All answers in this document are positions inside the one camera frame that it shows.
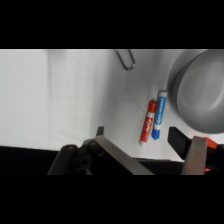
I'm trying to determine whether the metal mesh strainer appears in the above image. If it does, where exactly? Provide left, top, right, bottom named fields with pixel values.
left=113, top=49, right=137, bottom=72

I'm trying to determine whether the red marker pen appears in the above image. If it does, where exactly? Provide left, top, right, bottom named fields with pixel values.
left=138, top=98, right=159, bottom=148

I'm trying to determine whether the grey metal bowl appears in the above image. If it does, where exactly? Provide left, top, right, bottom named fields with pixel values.
left=167, top=49, right=224, bottom=135

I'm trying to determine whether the orange-brown wrist tag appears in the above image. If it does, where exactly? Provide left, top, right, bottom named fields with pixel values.
left=203, top=136, right=224, bottom=152

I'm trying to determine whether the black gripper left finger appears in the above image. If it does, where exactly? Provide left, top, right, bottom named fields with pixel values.
left=81, top=125, right=155, bottom=176

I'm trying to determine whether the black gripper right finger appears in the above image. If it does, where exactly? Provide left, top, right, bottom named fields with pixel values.
left=167, top=126, right=209, bottom=176

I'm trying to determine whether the blue marker pen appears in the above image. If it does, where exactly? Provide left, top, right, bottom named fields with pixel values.
left=150, top=88, right=169, bottom=141

